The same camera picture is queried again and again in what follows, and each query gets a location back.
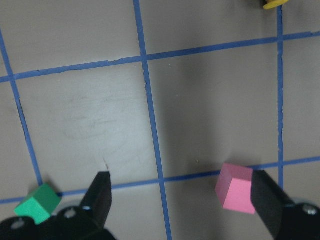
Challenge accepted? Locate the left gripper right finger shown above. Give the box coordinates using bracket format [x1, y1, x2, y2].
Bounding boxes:
[250, 170, 296, 238]

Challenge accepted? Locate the pink cube mid table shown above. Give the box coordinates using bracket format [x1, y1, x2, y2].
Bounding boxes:
[215, 163, 256, 215]

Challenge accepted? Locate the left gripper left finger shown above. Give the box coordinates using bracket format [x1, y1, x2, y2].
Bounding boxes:
[79, 171, 112, 228]

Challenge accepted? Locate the green cube on grid line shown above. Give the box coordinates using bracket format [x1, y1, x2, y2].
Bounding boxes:
[14, 183, 62, 225]

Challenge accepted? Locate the yellow button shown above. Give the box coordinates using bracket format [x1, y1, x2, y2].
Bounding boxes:
[263, 0, 289, 10]

